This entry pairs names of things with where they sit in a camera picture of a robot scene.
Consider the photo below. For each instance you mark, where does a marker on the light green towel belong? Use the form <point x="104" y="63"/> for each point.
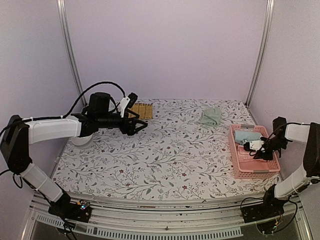
<point x="211" y="117"/>

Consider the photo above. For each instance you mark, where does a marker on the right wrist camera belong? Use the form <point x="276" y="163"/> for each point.
<point x="254" y="145"/>

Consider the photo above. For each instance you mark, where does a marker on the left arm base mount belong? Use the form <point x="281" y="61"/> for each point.
<point x="79" y="211"/>

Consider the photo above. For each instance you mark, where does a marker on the blue rolled towel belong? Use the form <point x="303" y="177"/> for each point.
<point x="241" y="137"/>

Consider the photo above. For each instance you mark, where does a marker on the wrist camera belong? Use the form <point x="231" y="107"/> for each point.
<point x="125" y="103"/>
<point x="254" y="145"/>

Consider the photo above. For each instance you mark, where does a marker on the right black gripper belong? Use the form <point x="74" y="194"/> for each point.
<point x="269" y="156"/>

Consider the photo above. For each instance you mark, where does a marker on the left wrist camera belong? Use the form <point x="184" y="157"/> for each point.
<point x="125" y="103"/>

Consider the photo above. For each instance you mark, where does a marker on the pink plastic basket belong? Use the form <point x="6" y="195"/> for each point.
<point x="254" y="169"/>

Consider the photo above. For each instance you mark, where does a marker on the woven bamboo tray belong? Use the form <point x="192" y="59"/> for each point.
<point x="144" y="110"/>

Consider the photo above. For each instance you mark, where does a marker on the aluminium front rail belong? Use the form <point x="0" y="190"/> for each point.
<point x="200" y="219"/>

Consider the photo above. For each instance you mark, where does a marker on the pink towel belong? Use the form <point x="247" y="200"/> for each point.
<point x="245" y="157"/>

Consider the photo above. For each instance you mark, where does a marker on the left aluminium frame post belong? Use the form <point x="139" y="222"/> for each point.
<point x="62" y="13"/>

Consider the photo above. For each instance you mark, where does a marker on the right aluminium frame post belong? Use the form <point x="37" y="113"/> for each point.
<point x="268" y="18"/>

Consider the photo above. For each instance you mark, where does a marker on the white ceramic bowl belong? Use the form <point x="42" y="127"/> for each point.
<point x="82" y="142"/>

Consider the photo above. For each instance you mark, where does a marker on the aluminium frame post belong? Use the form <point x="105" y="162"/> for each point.
<point x="268" y="18"/>
<point x="62" y="13"/>

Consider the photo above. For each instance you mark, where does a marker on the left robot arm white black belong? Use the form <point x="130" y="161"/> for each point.
<point x="22" y="133"/>

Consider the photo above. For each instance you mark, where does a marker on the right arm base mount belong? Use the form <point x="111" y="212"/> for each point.
<point x="258" y="212"/>

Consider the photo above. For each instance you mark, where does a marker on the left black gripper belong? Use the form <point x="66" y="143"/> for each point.
<point x="130" y="130"/>

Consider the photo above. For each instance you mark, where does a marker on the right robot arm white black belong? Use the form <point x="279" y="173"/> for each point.
<point x="290" y="160"/>

